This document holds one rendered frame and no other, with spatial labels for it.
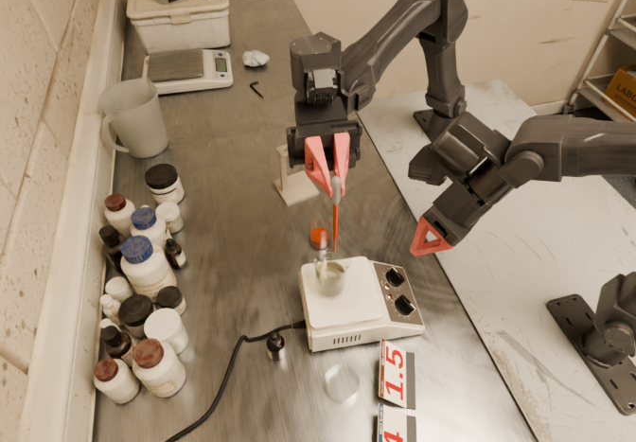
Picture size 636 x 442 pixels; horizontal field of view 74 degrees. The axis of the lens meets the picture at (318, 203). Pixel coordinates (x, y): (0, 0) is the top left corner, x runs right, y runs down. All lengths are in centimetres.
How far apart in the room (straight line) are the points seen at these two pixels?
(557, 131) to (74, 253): 76
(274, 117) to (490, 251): 65
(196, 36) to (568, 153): 120
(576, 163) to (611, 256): 47
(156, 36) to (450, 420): 131
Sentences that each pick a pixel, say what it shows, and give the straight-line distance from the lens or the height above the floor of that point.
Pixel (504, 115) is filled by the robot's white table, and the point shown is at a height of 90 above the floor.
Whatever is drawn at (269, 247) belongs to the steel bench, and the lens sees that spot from 87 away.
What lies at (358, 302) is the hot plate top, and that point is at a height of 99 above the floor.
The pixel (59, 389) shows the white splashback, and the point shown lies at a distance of 72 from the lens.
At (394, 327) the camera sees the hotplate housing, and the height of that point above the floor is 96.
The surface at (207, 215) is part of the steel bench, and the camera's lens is 95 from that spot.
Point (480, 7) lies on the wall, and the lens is 234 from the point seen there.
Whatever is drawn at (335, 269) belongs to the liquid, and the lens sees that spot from 68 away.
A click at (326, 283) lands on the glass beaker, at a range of 66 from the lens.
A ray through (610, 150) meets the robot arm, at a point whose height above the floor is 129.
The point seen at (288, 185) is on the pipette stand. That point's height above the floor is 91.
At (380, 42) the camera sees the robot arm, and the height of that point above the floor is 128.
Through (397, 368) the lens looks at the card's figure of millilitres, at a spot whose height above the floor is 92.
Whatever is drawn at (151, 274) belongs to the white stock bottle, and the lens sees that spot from 78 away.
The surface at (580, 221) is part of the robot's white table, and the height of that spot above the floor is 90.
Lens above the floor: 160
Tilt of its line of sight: 48 degrees down
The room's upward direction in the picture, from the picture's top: straight up
